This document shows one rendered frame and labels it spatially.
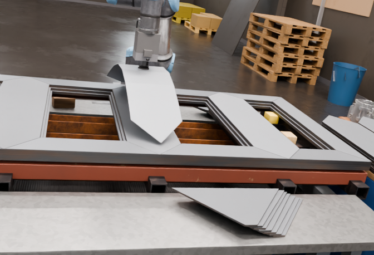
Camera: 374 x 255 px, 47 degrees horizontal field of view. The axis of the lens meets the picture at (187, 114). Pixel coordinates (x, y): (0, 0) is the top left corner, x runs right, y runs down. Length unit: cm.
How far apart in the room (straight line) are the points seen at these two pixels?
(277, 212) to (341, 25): 591
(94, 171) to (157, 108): 32
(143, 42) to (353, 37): 545
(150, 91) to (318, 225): 70
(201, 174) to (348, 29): 571
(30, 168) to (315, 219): 85
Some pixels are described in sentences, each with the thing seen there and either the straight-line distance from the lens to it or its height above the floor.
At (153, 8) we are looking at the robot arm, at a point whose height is 125.
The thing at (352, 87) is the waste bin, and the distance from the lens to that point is 599.
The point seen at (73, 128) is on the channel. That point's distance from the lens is 185.
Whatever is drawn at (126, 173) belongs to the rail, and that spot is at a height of 78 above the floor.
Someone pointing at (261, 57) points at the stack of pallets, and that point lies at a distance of 697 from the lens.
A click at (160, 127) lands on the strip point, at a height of 89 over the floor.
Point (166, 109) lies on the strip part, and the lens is 147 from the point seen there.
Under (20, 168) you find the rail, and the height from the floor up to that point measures 79.
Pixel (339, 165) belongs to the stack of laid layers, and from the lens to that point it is 160.
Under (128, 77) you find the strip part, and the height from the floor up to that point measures 100.
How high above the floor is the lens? 140
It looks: 19 degrees down
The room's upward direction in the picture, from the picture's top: 9 degrees clockwise
